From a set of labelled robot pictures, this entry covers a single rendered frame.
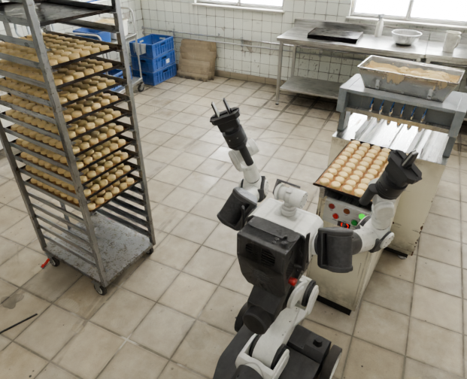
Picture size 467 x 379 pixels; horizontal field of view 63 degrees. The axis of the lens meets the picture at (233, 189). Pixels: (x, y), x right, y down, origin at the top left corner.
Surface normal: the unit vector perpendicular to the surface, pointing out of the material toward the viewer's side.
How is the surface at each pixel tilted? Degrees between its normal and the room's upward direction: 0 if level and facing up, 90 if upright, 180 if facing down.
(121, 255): 0
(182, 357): 0
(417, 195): 90
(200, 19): 90
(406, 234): 90
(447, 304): 0
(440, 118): 90
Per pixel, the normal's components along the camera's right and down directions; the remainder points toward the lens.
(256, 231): 0.00, -0.82
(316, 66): -0.43, 0.51
